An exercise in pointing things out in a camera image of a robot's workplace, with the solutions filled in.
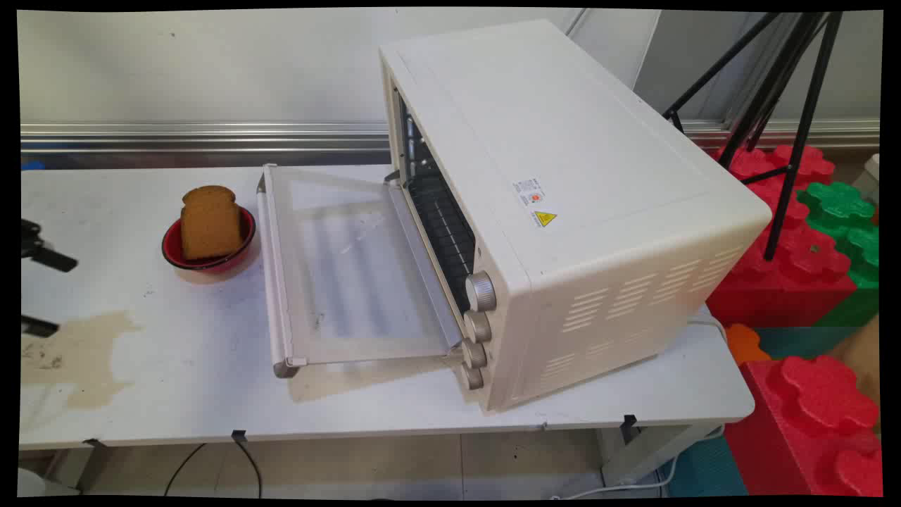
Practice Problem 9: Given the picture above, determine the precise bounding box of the glass oven door with handle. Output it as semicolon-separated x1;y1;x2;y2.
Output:
256;164;465;379

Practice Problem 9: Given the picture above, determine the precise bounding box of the green foam block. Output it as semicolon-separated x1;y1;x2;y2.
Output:
798;182;881;328

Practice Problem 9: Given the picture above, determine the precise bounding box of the red bowl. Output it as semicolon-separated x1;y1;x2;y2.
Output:
161;206;257;275

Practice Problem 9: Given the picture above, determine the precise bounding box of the dark wire oven rack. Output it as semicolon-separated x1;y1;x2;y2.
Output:
407;173;477;312

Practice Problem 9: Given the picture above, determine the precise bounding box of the white printed label sticker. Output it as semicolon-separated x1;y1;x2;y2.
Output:
512;178;547;208

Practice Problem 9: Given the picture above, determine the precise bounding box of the white power cable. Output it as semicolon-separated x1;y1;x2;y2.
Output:
549;315;730;501

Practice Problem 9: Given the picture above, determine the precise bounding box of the white table leg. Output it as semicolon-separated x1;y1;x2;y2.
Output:
597;422;720;488

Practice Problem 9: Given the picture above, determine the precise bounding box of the large red foam block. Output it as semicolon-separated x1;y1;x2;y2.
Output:
724;354;883;498

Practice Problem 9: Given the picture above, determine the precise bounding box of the orange foam block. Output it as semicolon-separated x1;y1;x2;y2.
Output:
725;323;773;367

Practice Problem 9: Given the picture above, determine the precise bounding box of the brown bread slice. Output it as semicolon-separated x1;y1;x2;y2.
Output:
181;185;244;261

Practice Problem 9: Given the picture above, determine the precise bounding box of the red foam block behind tripod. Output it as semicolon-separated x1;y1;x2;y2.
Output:
706;144;858;329

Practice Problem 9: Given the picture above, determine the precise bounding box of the teal foam block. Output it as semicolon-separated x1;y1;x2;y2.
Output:
757;325;858;361
660;433;748;498

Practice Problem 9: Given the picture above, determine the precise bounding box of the black cable under table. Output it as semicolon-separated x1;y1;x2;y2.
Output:
164;440;263;499

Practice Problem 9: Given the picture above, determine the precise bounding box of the largest silver oven knob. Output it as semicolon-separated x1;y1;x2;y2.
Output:
465;272;498;313

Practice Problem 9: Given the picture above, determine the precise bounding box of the black tripod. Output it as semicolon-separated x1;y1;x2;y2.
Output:
662;11;844;263

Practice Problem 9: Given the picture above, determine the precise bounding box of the cream white toaster oven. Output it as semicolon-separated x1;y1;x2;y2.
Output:
378;19;773;413

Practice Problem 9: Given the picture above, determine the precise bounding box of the aluminium wall rail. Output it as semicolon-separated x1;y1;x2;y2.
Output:
21;121;881;153

